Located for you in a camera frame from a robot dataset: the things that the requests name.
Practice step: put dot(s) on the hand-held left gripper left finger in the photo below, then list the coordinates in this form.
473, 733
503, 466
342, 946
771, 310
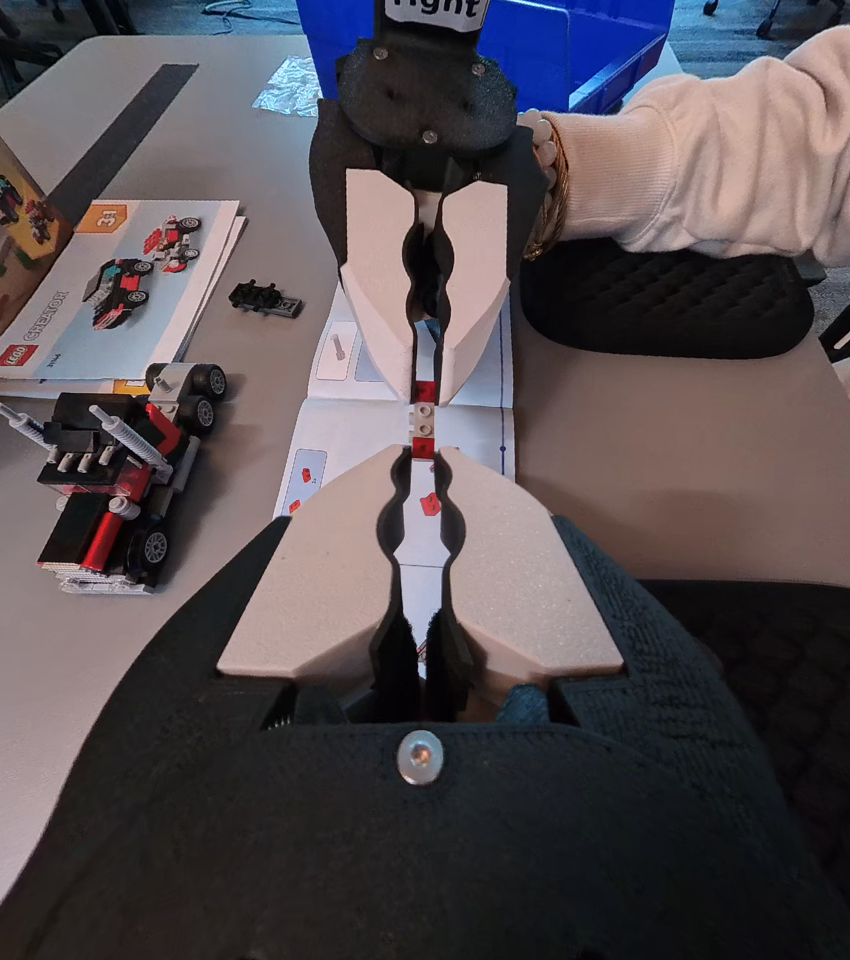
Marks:
312, 592

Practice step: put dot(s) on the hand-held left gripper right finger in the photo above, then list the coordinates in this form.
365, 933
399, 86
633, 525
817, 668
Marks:
530, 592

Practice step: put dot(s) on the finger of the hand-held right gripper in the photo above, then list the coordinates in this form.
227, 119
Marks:
376, 262
481, 262

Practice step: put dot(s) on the small black lego assembly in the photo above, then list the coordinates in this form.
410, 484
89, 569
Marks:
263, 298

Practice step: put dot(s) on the blue plastic bin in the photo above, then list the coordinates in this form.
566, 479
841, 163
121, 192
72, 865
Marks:
545, 45

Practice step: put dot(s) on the open lego instruction booklet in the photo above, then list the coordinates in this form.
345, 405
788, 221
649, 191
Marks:
350, 435

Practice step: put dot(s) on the black red lego truck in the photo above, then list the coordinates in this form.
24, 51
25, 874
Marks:
110, 487

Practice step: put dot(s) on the clear plastic bag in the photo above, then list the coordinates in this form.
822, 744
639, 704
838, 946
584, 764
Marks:
286, 86

